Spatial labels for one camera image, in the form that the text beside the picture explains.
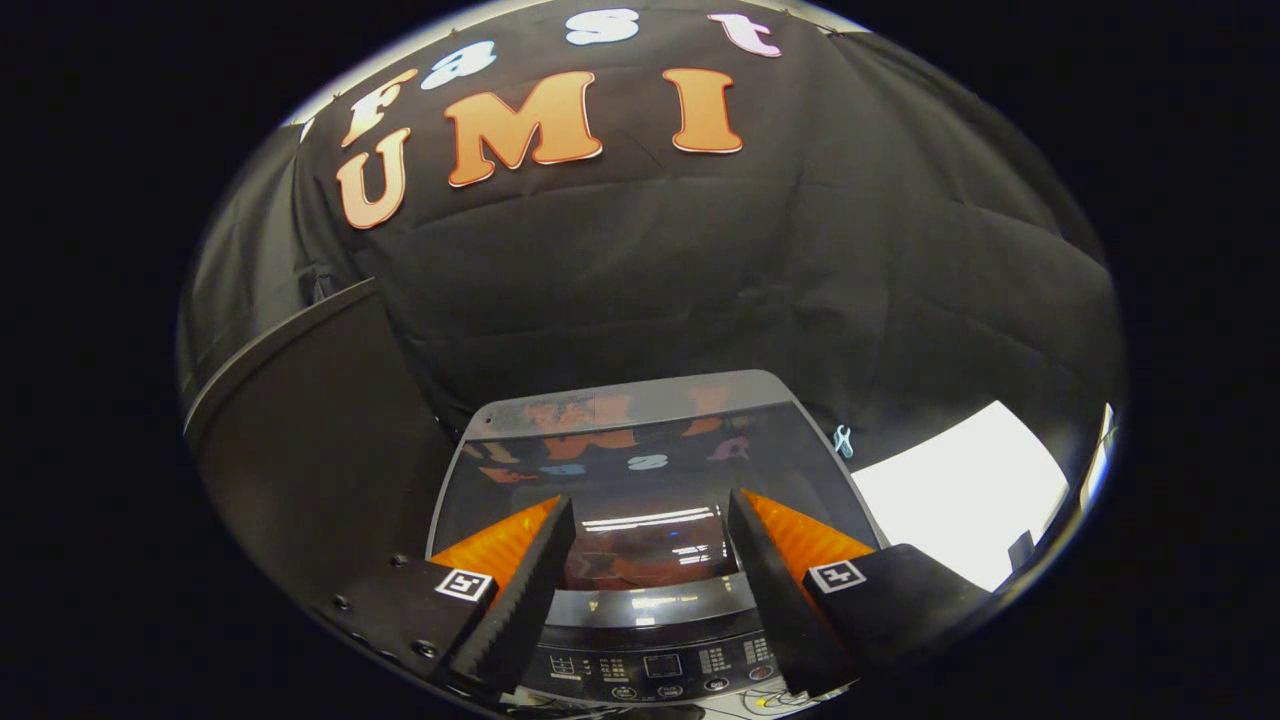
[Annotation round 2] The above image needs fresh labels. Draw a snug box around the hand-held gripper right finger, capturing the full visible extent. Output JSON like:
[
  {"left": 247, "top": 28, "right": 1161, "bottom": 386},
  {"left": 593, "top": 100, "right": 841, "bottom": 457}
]
[{"left": 728, "top": 488, "right": 993, "bottom": 701}]

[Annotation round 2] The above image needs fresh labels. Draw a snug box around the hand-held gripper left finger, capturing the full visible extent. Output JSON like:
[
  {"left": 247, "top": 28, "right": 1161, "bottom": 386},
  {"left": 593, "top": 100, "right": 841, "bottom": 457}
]
[{"left": 315, "top": 495, "right": 578, "bottom": 701}]

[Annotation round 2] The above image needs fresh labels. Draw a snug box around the grey washing machine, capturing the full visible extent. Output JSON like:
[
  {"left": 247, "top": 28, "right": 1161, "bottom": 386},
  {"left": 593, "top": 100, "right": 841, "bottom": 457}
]
[{"left": 425, "top": 370, "right": 891, "bottom": 711}]

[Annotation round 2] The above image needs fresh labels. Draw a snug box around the dark glass washing machine lid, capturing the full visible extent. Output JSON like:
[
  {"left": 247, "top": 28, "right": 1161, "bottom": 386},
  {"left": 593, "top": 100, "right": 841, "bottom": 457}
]
[{"left": 428, "top": 372, "right": 886, "bottom": 593}]

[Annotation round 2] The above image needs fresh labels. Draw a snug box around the dark grey side table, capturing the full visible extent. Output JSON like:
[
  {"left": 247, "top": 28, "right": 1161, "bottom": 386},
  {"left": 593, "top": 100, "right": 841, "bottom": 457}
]
[{"left": 183, "top": 278, "right": 461, "bottom": 641}]

